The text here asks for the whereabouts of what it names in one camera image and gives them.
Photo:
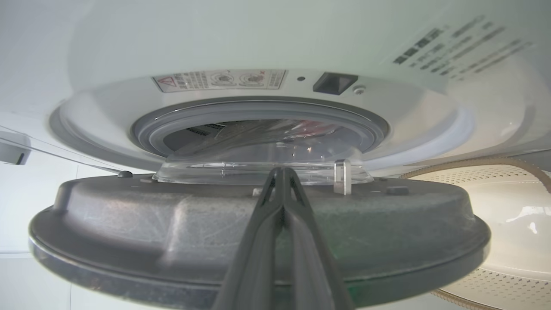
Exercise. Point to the grey round washing machine door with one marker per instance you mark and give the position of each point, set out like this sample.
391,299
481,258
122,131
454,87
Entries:
142,232

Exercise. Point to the cream perforated laundry basket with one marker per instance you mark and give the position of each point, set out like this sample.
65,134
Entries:
508,241

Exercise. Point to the white front-load washing machine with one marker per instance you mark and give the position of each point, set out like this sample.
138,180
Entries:
258,38

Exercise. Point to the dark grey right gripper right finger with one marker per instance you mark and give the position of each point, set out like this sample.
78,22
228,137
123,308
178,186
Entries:
314,267

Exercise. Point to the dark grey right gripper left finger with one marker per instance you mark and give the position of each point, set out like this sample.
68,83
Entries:
254,258

